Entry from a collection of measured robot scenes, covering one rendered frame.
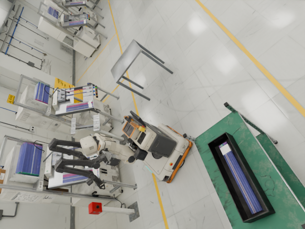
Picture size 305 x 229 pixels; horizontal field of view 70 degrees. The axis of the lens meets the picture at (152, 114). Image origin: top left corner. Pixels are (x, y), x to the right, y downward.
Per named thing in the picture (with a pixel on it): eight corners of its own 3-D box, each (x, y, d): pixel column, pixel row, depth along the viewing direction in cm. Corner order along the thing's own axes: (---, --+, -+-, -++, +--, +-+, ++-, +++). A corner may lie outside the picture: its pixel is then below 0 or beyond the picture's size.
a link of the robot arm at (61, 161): (58, 160, 210) (56, 155, 217) (55, 172, 212) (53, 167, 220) (101, 163, 237) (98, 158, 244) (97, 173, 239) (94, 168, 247)
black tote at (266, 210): (214, 147, 174) (207, 143, 167) (232, 136, 166) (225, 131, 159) (250, 223, 137) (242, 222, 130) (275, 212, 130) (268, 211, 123)
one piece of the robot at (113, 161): (114, 146, 287) (100, 142, 274) (122, 157, 266) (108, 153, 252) (108, 157, 288) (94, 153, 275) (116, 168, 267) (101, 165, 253)
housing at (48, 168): (55, 150, 353) (52, 145, 343) (53, 177, 321) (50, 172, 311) (50, 150, 352) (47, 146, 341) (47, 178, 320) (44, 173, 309)
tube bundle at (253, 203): (220, 147, 169) (218, 146, 167) (228, 142, 166) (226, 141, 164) (254, 214, 136) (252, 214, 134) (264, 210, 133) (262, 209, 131)
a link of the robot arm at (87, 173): (58, 167, 212) (56, 161, 220) (55, 172, 212) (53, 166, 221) (96, 175, 238) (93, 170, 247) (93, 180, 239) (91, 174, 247)
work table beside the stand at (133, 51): (173, 72, 394) (141, 49, 344) (149, 101, 416) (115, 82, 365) (164, 62, 426) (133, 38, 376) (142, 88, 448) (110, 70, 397)
